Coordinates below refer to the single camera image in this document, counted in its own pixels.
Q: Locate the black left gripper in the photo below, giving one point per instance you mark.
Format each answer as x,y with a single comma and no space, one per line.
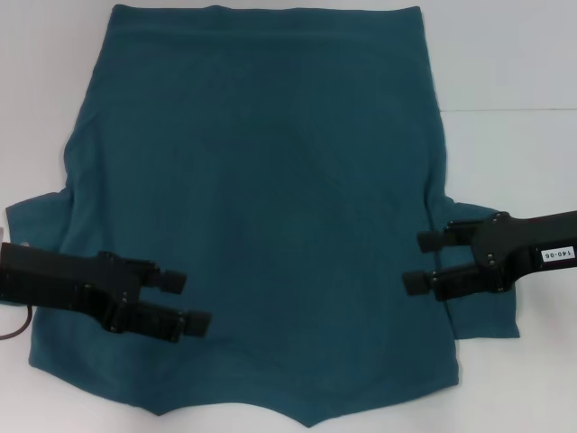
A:
54,279

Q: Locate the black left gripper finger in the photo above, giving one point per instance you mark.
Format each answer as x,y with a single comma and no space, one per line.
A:
194,324

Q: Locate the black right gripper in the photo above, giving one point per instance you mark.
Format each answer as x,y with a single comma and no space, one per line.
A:
518,248

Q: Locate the teal blue t-shirt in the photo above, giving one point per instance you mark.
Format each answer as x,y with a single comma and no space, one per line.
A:
279,180

